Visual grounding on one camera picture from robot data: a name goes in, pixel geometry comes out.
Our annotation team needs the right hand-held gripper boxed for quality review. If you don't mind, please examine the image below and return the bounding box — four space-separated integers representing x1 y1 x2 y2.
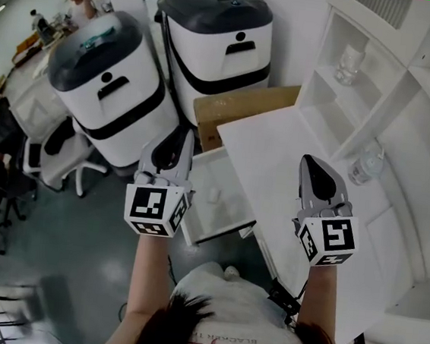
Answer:
287 154 366 271

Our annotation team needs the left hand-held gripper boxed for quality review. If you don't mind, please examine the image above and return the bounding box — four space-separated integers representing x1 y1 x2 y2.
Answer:
122 121 202 241

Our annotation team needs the white drawer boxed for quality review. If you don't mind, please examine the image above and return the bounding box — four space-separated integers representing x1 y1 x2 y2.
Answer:
179 144 264 252

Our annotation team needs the person's right forearm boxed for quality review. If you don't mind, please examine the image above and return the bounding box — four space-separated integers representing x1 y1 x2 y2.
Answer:
293 260 355 344

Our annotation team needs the white and black robot base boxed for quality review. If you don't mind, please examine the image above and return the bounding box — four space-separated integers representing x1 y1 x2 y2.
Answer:
144 0 279 135
36 3 190 181

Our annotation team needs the person's left forearm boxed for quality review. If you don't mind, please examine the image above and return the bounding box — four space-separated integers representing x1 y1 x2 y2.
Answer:
95 228 179 344

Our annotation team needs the clear plastic jar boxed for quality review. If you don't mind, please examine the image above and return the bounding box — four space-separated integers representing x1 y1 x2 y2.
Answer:
346 141 389 188

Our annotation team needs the brown cardboard box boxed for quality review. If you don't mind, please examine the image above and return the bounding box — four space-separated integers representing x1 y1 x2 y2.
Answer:
188 74 301 161

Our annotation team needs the white office chair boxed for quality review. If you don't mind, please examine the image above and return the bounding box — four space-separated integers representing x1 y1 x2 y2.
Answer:
20 112 114 201

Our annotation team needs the clear glass figurine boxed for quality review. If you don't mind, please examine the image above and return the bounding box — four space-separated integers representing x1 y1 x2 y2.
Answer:
333 42 366 88

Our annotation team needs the white storage box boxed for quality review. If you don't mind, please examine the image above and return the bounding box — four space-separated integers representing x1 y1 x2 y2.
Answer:
7 77 72 141

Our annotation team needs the person's white shirt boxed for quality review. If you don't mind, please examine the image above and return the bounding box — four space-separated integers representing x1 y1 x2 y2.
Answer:
164 258 315 344

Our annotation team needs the black office chair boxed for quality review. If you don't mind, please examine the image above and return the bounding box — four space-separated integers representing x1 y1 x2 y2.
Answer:
0 97 47 260

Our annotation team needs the cluttered work table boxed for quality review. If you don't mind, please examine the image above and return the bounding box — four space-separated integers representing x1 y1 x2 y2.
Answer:
10 8 82 73

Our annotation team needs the white wall shelf unit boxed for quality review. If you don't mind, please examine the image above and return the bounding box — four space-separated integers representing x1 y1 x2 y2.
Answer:
279 0 430 282

